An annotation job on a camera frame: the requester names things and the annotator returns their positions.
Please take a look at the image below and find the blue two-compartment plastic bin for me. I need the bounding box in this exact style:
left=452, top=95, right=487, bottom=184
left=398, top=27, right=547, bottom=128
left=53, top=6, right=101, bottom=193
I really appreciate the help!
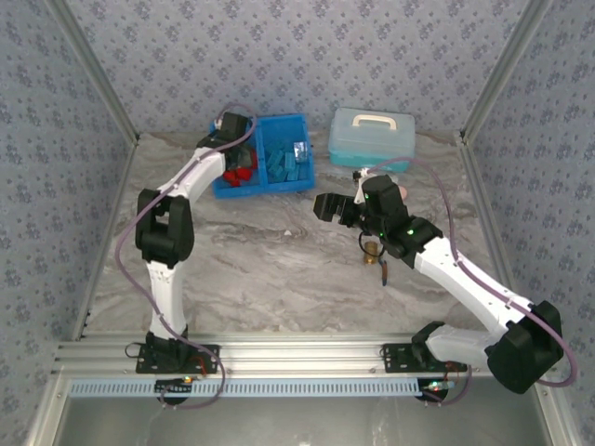
left=211, top=113, right=316, bottom=200

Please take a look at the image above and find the translucent teal storage box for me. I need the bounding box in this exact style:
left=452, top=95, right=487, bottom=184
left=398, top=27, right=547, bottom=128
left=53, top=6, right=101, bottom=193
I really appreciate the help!
left=327, top=107, right=417, bottom=174

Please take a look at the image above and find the grey metal panel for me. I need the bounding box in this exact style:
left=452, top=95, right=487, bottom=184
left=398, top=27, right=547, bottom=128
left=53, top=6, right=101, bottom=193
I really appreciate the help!
left=53, top=394, right=554, bottom=446

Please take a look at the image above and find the aluminium table side rail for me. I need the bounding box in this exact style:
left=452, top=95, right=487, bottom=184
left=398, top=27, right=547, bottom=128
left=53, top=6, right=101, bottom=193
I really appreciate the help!
left=455, top=129, right=534, bottom=340
left=72, top=132, right=140, bottom=343

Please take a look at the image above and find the long aluminium cross rail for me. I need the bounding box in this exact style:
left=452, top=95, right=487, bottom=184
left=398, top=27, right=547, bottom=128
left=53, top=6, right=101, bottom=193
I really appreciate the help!
left=50, top=330, right=558, bottom=376

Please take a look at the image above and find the aluminium frame post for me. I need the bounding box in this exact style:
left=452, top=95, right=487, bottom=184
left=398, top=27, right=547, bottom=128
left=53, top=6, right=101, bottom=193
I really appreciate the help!
left=458, top=0, right=555, bottom=140
left=46, top=0, right=140, bottom=145

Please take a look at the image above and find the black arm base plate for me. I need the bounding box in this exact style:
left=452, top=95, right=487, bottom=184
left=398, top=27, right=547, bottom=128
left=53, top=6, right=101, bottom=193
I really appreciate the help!
left=381, top=342, right=469, bottom=374
left=134, top=343, right=222, bottom=375

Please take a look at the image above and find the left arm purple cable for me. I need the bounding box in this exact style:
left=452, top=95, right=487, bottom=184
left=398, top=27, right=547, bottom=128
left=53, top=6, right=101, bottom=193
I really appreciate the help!
left=113, top=102, right=259, bottom=411

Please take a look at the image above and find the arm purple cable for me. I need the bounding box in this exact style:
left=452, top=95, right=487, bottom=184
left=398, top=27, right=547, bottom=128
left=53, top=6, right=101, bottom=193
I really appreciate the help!
left=113, top=102, right=259, bottom=411
left=355, top=156, right=580, bottom=408

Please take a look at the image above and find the white slotted cable duct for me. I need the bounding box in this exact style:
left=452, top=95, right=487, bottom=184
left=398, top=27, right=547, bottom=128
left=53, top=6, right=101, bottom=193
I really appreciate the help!
left=69, top=376, right=425, bottom=400

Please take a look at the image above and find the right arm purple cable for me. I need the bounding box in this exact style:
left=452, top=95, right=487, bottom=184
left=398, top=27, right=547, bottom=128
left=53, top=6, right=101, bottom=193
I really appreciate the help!
left=355, top=156, right=580, bottom=408

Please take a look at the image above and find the aluminium frame leg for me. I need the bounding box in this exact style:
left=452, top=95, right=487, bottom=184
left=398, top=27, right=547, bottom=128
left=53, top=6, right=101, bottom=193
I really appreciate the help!
left=532, top=385, right=577, bottom=446
left=22, top=374, right=71, bottom=446

